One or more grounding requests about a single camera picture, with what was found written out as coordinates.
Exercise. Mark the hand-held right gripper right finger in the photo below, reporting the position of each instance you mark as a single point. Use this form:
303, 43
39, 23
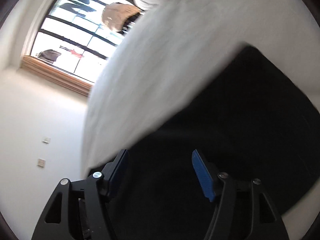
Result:
203, 176

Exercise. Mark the bed with white sheet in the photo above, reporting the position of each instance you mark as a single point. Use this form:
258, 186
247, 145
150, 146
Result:
175, 55

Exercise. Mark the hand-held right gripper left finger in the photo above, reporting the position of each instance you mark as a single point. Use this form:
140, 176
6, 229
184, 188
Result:
118, 171

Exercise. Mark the white wall switch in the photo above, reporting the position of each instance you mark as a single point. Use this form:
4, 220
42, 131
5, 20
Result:
46, 139

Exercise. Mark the beige curtain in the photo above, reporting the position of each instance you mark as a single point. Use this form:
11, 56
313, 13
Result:
57, 75

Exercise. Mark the hanging dark garment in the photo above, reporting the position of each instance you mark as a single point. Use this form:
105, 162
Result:
50, 55

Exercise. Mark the red hanging item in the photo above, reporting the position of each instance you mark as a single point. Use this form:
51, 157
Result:
75, 53

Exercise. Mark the white wall socket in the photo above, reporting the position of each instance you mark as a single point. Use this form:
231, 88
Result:
41, 162

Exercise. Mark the large window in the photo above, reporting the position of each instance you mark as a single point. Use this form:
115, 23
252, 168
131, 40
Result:
75, 35

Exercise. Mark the beige puffer jacket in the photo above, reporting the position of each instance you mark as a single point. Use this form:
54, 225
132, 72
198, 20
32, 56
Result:
120, 16

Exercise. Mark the black denim pants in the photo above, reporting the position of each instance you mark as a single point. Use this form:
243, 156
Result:
237, 130

